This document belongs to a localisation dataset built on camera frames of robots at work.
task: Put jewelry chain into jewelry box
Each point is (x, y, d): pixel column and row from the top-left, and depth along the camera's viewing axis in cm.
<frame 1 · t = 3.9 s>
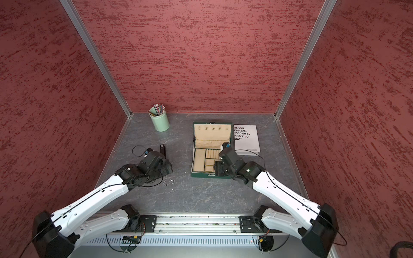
left hand: (163, 172, 79), fingers open
right hand: (218, 169, 77), fingers open
green jewelry box beige lining: (207, 139, 96), point 10 cm above the table
mint green pencil cup: (161, 122, 108), point 8 cm above the table
coloured pencils bundle: (159, 108, 106), point 16 cm above the table
white printed paper sheet: (246, 137, 105), point 4 cm above the table

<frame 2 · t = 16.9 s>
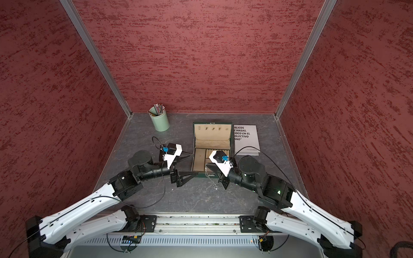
left hand: (193, 166, 62), fingers open
right hand: (208, 168, 61), fingers closed
the named things where they were.

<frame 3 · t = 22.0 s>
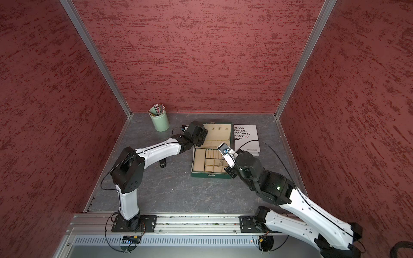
left hand: (207, 133, 92), fingers open
right hand: (227, 155, 67), fingers closed
the named things where they were.

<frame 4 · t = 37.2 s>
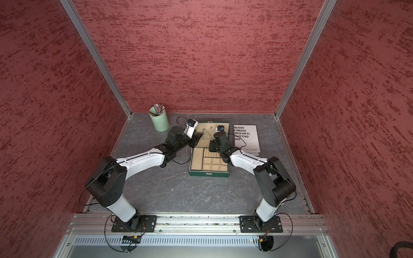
left hand: (198, 134, 88), fingers open
right hand: (212, 144, 94), fingers closed
the named things where they were.

